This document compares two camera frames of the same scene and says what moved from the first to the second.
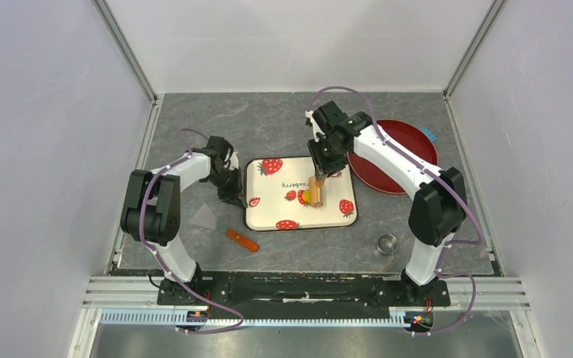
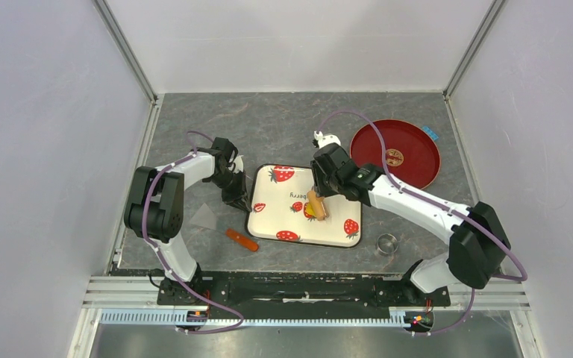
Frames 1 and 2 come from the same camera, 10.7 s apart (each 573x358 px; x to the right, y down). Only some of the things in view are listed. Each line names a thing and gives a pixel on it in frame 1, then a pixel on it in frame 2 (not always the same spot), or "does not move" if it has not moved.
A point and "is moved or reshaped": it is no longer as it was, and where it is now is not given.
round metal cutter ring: (387, 243) does not move
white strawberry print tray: (273, 201) is moved or reshaped
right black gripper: (323, 168) -> (317, 176)
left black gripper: (236, 195) does not move
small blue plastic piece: (430, 135) does not move
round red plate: (408, 137) does not move
